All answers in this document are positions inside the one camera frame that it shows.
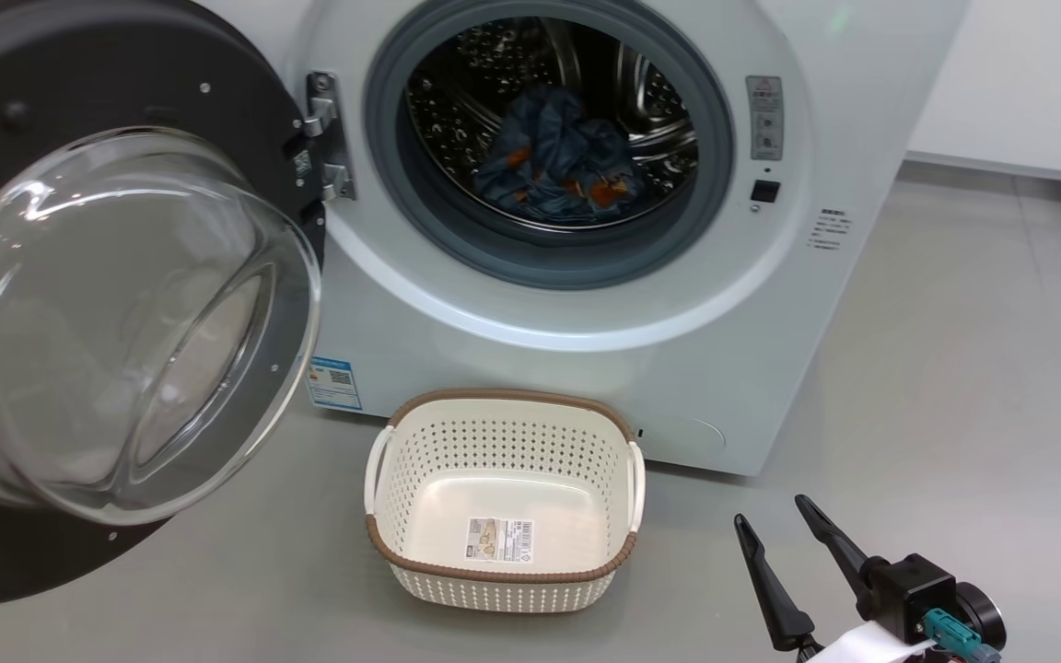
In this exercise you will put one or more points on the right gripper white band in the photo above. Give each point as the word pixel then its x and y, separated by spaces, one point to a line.
pixel 871 649

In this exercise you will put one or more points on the blue bear print garment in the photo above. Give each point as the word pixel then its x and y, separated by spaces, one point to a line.
pixel 530 138

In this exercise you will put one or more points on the white front-load washing machine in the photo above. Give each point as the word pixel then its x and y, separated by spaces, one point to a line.
pixel 770 322

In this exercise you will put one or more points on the barcode label in basket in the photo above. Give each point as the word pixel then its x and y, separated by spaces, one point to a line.
pixel 500 540

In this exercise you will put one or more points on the cream perforated laundry basket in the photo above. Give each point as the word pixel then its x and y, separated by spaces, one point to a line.
pixel 503 442

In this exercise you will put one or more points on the small printed text label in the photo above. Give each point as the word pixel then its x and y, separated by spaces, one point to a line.
pixel 830 228

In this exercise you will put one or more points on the grey warning sticker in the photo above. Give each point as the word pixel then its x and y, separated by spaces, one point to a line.
pixel 765 118

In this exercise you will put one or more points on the blue energy label sticker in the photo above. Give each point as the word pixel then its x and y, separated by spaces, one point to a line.
pixel 334 384

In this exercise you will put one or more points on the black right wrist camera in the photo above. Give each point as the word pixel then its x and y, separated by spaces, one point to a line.
pixel 908 589

